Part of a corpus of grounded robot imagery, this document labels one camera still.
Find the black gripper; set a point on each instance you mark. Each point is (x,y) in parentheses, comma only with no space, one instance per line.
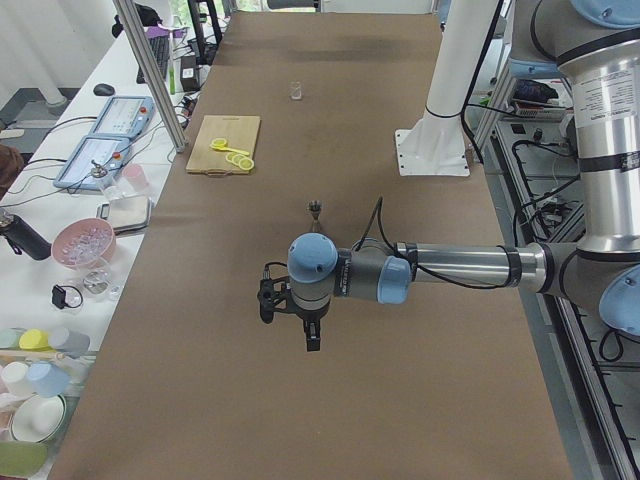
(310,316)

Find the steel jigger measuring cup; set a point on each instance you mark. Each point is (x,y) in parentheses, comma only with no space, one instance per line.
(315,208)

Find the clear glass cup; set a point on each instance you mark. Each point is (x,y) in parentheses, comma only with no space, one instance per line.
(296,91)

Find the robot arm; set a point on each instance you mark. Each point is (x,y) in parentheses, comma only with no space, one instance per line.
(595,44)

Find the small pink cup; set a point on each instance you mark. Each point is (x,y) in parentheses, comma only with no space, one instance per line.
(134,174)

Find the grey cup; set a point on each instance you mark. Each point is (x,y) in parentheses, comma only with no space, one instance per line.
(68,341)

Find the blue cup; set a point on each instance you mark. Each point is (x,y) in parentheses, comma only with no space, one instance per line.
(47,379)

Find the yellow cup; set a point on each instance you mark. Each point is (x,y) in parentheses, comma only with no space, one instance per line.
(35,340)

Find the green cup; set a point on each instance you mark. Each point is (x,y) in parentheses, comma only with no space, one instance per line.
(10,338)

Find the yellow plastic knife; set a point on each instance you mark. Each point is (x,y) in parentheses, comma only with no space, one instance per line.
(236,150)

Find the wooden cutting board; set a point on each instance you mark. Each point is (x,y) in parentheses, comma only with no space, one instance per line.
(240,131)

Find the lemon slice on knife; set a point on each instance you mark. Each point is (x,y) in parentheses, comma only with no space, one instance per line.
(219,144)

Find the metal tray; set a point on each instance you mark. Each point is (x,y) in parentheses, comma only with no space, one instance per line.
(129,214)

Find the wine glass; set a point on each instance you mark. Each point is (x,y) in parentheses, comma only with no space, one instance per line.
(96,278)

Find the glass oil dispenser bottle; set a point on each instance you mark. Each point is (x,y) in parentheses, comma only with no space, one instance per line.
(106,182)

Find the pink bowl with ice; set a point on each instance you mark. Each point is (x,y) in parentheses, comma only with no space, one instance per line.
(83,243)

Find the near blue teach pendant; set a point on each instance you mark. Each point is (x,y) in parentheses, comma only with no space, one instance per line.
(110,152)

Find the blue teach pendant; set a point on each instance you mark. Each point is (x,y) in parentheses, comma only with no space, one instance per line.
(110,152)
(124,116)

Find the far blue teach pendant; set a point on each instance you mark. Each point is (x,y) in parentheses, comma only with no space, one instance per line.
(124,116)

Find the white bowl green rim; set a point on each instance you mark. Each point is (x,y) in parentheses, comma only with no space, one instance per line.
(38,418)

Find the black thermos bottle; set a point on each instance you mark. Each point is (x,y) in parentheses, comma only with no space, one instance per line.
(22,237)

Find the computer mouse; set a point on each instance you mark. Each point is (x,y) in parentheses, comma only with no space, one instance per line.
(103,90)

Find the black keyboard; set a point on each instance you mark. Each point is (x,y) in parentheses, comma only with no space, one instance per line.
(160,50)

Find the lemon slice near handle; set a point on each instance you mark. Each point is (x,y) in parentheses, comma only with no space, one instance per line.
(246,164)

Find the white camera mast base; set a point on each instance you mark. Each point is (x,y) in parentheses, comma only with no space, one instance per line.
(434,146)

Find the aluminium frame post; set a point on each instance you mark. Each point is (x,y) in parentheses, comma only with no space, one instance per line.
(142,52)

